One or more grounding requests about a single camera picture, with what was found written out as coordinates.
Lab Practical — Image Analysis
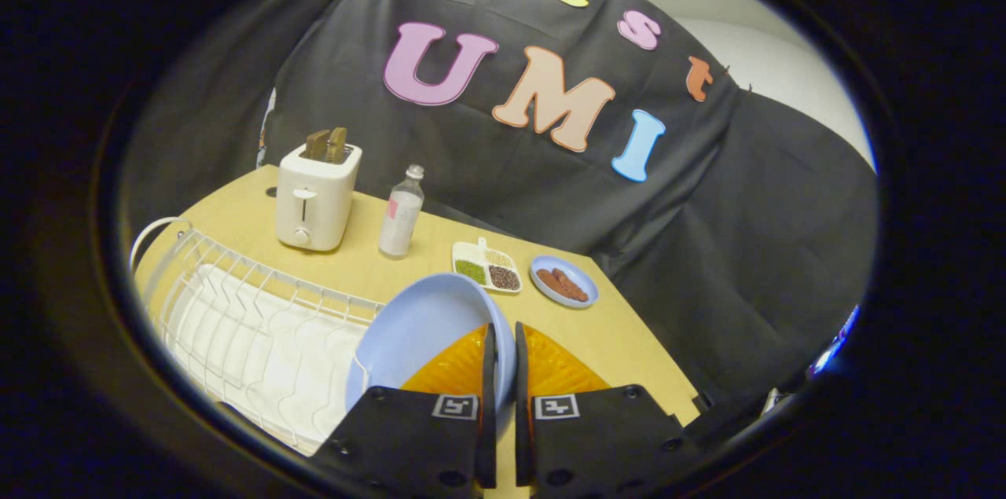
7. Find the white toaster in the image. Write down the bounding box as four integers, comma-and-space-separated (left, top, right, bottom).
275, 142, 363, 252

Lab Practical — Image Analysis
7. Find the white divided tray of beans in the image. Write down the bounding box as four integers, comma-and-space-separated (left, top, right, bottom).
452, 237, 523, 294

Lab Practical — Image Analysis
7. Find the light blue plate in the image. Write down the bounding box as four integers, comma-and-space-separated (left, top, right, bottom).
345, 273, 517, 437

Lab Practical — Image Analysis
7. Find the clear plastic bottle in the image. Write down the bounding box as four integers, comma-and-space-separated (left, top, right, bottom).
379, 164, 426, 259

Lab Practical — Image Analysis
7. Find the white wire dish rack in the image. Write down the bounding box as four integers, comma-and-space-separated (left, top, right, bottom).
130, 217, 386, 457

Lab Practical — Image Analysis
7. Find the black backdrop cloth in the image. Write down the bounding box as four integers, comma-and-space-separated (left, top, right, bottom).
126, 0, 879, 405

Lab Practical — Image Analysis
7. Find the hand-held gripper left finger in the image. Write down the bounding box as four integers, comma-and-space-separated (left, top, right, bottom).
312, 323, 499, 499

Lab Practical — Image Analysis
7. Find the small blue dish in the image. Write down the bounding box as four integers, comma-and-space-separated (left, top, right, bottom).
530, 255, 600, 310

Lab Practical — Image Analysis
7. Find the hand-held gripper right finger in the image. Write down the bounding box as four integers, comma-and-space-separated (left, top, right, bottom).
515, 321, 712, 499

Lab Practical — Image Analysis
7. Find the brown sausage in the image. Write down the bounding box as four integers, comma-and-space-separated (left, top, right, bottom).
552, 268, 589, 303
536, 269, 572, 299

